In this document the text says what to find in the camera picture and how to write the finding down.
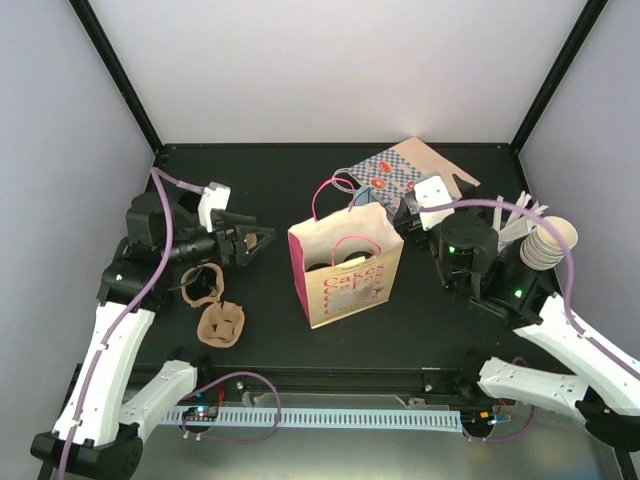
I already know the cream pink Cakes paper bag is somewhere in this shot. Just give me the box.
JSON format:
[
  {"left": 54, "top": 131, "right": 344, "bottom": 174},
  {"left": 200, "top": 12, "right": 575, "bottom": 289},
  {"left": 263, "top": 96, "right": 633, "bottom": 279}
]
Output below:
[{"left": 287, "top": 200, "right": 404, "bottom": 329}]

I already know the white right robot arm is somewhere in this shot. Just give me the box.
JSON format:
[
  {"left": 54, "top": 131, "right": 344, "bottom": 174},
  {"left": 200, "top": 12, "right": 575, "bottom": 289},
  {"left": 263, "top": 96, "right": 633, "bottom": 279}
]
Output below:
[{"left": 393, "top": 194, "right": 639, "bottom": 452}]

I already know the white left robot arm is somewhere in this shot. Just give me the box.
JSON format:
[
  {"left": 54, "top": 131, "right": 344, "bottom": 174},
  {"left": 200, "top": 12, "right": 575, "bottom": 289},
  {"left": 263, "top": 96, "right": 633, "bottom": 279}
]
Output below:
[{"left": 30, "top": 187, "right": 275, "bottom": 479}]

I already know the tall white paper cup stack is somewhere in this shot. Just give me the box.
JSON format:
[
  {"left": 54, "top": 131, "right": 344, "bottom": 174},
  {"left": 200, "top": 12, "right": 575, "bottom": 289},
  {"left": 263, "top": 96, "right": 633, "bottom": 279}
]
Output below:
[{"left": 520, "top": 216, "right": 579, "bottom": 271}]

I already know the blue checkered bakery paper bag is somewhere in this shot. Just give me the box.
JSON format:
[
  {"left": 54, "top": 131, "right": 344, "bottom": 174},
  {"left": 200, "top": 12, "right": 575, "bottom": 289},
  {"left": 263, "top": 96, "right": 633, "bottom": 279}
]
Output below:
[{"left": 334, "top": 137, "right": 480, "bottom": 213}]

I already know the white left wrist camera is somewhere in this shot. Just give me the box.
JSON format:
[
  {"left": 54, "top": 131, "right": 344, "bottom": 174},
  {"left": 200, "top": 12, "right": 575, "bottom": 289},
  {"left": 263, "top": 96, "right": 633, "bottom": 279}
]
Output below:
[{"left": 197, "top": 182, "right": 231, "bottom": 233}]

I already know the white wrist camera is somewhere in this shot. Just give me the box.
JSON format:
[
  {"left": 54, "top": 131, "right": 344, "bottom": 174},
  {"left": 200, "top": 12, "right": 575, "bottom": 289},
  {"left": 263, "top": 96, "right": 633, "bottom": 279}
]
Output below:
[
  {"left": 414, "top": 174, "right": 455, "bottom": 231},
  {"left": 197, "top": 182, "right": 231, "bottom": 233}
]

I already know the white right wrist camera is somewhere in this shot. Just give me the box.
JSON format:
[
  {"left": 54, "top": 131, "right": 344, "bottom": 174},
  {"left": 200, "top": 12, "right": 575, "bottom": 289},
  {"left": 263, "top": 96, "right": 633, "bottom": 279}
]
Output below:
[{"left": 414, "top": 174, "right": 455, "bottom": 231}]

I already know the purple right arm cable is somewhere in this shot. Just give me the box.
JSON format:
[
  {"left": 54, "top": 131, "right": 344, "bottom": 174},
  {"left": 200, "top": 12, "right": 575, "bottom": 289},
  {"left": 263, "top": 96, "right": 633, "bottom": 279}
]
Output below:
[{"left": 440, "top": 198, "right": 640, "bottom": 391}]

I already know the white slotted cable rail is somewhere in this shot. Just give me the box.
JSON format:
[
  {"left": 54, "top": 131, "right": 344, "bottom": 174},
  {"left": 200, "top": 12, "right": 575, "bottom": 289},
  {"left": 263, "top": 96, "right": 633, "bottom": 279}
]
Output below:
[{"left": 160, "top": 404, "right": 498, "bottom": 433}]

